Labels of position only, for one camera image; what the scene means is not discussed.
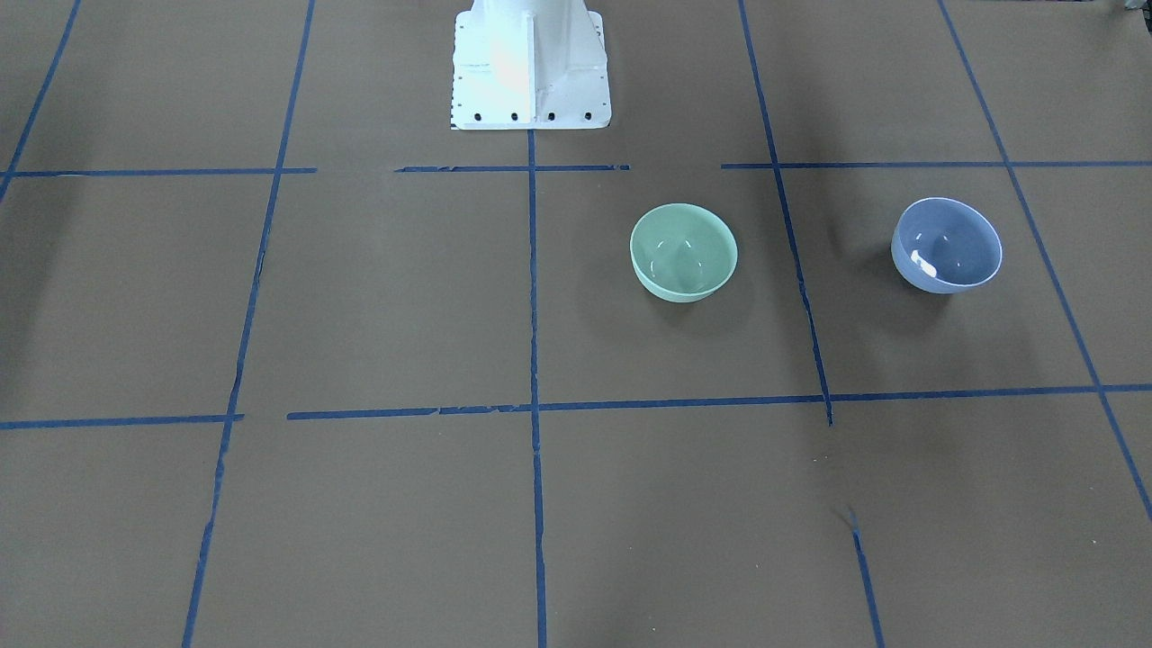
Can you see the blue bowl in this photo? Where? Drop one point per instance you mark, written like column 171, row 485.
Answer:
column 944, row 246

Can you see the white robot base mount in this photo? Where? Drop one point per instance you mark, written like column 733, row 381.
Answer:
column 529, row 65

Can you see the green bowl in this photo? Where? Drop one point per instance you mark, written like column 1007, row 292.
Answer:
column 682, row 253

